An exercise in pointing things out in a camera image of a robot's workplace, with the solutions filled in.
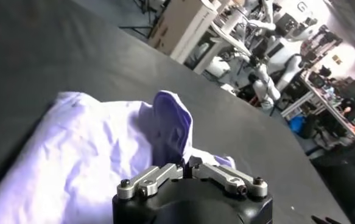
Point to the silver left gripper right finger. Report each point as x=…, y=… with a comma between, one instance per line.
x=226, y=179

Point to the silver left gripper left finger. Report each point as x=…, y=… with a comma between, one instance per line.
x=153, y=181

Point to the lavender t-shirt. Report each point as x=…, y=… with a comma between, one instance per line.
x=82, y=158

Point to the white humanoid robot with base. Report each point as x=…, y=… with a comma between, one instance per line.
x=265, y=82

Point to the white standing side desk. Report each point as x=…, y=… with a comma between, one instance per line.
x=226, y=39

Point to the black plastic table cover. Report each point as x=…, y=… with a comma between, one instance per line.
x=73, y=54

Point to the tall white cardboard box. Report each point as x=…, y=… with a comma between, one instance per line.
x=180, y=27

